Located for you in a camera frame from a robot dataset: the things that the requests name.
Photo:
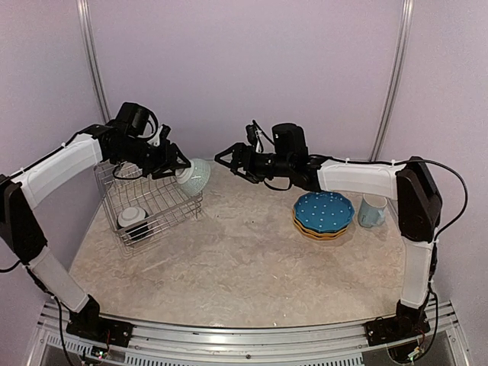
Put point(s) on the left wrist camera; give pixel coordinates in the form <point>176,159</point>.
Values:
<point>140,123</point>

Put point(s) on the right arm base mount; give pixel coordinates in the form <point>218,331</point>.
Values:
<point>407,322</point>

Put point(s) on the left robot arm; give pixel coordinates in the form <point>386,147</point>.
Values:
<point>25,190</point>

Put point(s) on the light blue mug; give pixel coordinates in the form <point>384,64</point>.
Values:
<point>372,211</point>

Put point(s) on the small pale ribbed cup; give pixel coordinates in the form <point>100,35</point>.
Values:
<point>194,179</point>

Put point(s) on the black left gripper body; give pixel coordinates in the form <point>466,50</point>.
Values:
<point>153,160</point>

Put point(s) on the aluminium frame post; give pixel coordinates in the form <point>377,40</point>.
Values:
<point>395,78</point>
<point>88,40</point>

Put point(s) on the right aluminium frame post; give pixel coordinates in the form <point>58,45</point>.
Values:
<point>395,78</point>

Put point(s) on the front aluminium rail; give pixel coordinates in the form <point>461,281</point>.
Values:
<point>153,343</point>

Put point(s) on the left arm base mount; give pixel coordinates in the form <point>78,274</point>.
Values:
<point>89,324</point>

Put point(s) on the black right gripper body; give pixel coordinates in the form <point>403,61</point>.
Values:
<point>259,168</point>

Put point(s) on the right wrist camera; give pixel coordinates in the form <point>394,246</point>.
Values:
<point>288,139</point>

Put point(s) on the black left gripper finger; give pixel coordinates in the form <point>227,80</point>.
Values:
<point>164,172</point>
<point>177,158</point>

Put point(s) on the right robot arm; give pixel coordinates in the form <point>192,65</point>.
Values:
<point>339,191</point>

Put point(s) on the blue dotted plate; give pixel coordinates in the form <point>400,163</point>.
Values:
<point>324,211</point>

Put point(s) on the yellow dotted plate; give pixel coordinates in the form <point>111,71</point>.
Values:
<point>299,226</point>
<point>322,237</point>

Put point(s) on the dark teal white bowl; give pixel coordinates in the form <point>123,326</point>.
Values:
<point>132,220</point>

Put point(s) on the left aluminium frame post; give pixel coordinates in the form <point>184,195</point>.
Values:
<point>88,40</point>

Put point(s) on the metal wire dish rack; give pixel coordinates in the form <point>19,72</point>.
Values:
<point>123,186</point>

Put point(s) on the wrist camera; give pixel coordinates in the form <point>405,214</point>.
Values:
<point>288,139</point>
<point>140,123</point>

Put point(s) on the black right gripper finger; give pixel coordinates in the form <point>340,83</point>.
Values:
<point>231,155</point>
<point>234,168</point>

